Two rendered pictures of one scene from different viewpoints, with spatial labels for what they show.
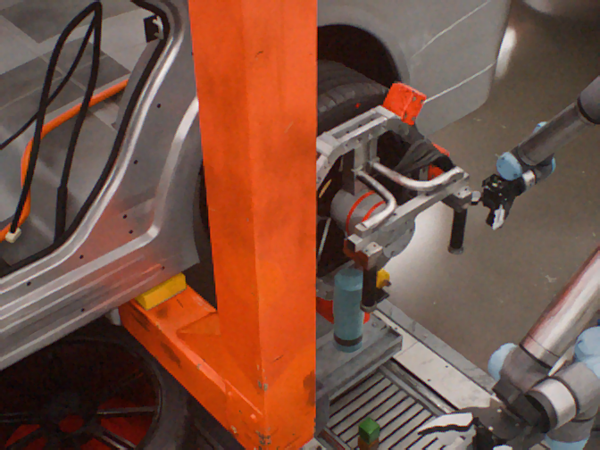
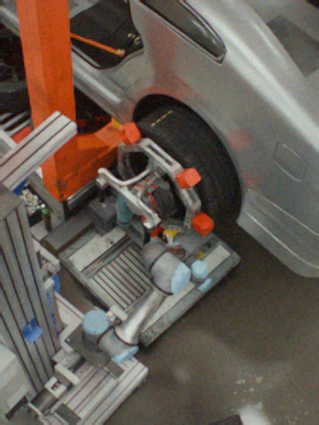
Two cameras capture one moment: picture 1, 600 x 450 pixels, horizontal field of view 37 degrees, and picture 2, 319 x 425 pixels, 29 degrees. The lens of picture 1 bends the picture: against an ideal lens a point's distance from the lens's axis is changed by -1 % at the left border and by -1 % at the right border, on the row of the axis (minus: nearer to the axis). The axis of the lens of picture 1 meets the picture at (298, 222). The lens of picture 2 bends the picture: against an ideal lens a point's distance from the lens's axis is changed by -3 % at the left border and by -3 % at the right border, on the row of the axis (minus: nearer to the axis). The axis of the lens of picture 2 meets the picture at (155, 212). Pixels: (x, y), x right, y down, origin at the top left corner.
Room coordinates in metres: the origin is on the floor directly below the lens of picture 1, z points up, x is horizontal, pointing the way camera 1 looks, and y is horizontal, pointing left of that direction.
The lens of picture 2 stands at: (1.66, -1.99, 3.61)
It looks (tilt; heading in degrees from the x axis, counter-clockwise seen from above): 58 degrees down; 82
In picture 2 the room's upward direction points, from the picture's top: 5 degrees clockwise
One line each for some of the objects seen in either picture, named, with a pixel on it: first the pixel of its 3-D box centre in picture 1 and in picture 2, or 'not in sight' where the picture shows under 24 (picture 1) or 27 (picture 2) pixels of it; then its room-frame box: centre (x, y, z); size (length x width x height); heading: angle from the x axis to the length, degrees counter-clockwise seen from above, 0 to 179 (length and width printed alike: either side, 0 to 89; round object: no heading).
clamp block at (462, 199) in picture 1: (454, 194); (152, 222); (1.88, -0.42, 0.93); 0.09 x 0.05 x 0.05; 40
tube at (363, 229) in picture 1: (361, 189); (127, 167); (1.77, -0.16, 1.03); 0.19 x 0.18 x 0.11; 40
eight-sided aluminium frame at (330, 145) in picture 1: (354, 207); (157, 186); (1.93, -0.16, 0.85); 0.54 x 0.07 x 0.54; 130
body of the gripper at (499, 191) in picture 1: (502, 189); not in sight; (1.98, -0.58, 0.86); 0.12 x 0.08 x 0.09; 132
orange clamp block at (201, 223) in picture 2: (429, 162); (201, 224); (2.13, -0.39, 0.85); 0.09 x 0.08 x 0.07; 130
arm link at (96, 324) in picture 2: not in sight; (97, 326); (1.60, -0.97, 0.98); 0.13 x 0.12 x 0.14; 132
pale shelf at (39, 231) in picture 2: not in sight; (28, 209); (1.20, -0.01, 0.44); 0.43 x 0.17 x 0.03; 130
